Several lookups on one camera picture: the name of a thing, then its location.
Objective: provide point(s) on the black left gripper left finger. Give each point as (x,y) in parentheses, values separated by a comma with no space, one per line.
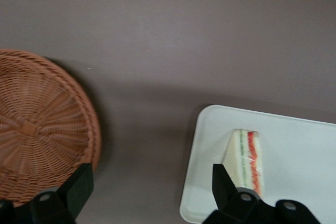
(76,190)

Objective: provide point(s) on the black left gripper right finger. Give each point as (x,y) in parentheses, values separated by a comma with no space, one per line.
(223,184)

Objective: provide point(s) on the triangular sandwich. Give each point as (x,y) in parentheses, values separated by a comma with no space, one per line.
(237,155)

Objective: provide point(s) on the cream rectangular tray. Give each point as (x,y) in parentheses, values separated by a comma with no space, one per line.
(288,161)

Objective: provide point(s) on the round brown wicker basket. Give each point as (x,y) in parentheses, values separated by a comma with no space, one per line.
(39,129)

